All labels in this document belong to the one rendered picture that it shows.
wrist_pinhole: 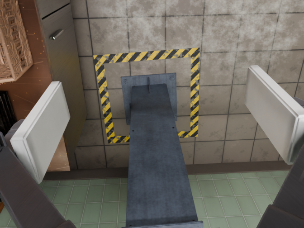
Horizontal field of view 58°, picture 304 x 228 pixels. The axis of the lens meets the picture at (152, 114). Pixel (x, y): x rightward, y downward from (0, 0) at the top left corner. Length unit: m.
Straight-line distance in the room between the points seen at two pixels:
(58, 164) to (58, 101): 1.04
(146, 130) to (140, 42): 0.56
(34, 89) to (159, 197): 0.57
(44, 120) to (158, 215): 0.68
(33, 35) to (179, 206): 0.70
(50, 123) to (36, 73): 0.86
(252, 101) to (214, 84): 1.48
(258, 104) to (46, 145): 0.13
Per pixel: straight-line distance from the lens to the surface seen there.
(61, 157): 1.19
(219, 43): 1.60
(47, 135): 0.17
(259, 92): 0.18
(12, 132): 0.17
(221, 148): 1.93
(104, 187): 1.83
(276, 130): 0.17
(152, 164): 0.98
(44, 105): 0.17
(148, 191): 0.89
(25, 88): 1.07
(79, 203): 1.77
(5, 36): 0.87
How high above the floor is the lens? 1.49
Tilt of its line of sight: 61 degrees down
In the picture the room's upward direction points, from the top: 175 degrees clockwise
